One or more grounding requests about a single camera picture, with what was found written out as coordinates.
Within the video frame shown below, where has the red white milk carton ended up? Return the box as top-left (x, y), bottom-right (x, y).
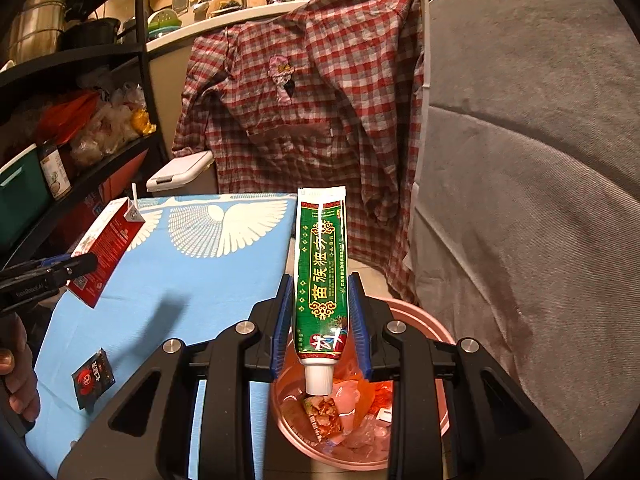
top-left (67, 197), bottom-right (145, 308)

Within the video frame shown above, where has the green toothpaste tube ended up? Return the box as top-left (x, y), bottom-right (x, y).
top-left (293, 186), bottom-right (349, 396)

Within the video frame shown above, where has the black crab sauce packet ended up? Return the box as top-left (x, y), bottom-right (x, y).
top-left (72, 349), bottom-right (115, 410)

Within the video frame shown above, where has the clear plastic bag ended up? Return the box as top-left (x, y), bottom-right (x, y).
top-left (326, 382), bottom-right (393, 465)

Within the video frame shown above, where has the orange snack wrapper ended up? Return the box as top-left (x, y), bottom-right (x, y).
top-left (302, 396), bottom-right (344, 444)

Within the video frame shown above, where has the pink plastic trash bin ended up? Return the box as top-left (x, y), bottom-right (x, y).
top-left (271, 297), bottom-right (457, 472)

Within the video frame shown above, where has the white lidded trash can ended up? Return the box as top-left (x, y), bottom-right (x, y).
top-left (146, 151), bottom-right (214, 194)

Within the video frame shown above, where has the person's left hand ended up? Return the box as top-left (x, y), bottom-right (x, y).
top-left (1, 313), bottom-right (40, 422)

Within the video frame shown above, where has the teal storage box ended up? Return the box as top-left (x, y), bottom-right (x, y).
top-left (0, 143), bottom-right (49, 247)

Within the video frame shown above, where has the red printed carton box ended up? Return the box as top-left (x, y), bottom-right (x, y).
top-left (53, 151), bottom-right (146, 247)

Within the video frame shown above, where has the white labelled jar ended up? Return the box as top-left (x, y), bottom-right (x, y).
top-left (39, 142), bottom-right (70, 200)

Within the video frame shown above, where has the blue patterned tablecloth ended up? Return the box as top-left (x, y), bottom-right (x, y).
top-left (26, 193), bottom-right (296, 474)

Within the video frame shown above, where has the black metal shelf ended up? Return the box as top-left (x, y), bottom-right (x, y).
top-left (1, 0), bottom-right (168, 266)

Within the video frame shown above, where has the red bag on shelf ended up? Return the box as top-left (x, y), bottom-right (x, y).
top-left (35, 90), bottom-right (100, 146)

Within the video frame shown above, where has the yellow bag on shelf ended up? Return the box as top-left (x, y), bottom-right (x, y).
top-left (130, 108), bottom-right (156, 136)

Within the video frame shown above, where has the stainless steel pot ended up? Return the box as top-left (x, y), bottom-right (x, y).
top-left (9, 0), bottom-right (66, 65)

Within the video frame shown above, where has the red plaid shirt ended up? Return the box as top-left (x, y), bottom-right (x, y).
top-left (172, 0), bottom-right (424, 301)

